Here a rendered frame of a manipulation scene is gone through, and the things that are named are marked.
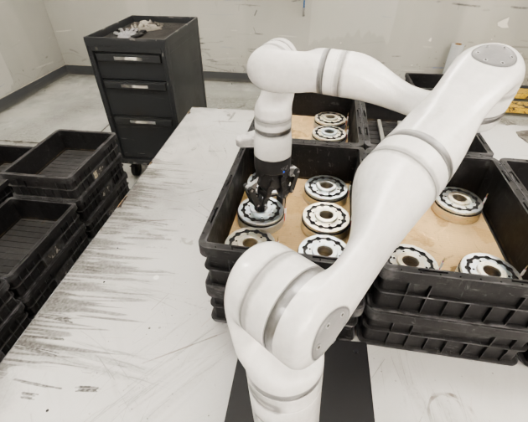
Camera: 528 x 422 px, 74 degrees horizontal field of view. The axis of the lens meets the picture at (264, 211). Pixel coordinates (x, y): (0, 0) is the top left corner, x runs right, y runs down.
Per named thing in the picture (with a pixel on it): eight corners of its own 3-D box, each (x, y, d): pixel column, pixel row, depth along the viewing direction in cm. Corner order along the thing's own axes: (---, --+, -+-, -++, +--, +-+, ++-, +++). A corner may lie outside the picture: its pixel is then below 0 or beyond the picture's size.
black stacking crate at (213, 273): (364, 313, 62) (377, 270, 55) (204, 290, 66) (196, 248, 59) (355, 187, 93) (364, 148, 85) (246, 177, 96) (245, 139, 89)
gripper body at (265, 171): (266, 163, 65) (266, 203, 71) (301, 151, 69) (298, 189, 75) (244, 147, 70) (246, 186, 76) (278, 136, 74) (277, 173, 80)
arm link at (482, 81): (546, 48, 45) (457, 162, 36) (510, 107, 53) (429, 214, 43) (475, 28, 50) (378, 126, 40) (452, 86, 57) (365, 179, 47)
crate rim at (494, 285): (582, 305, 52) (592, 295, 51) (376, 279, 56) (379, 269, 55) (492, 165, 83) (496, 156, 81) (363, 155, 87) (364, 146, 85)
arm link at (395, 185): (458, 148, 36) (375, 126, 42) (290, 357, 26) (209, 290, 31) (445, 208, 43) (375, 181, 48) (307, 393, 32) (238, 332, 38)
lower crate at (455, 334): (519, 372, 65) (551, 336, 58) (354, 347, 69) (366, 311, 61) (461, 229, 96) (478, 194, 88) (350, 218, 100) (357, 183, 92)
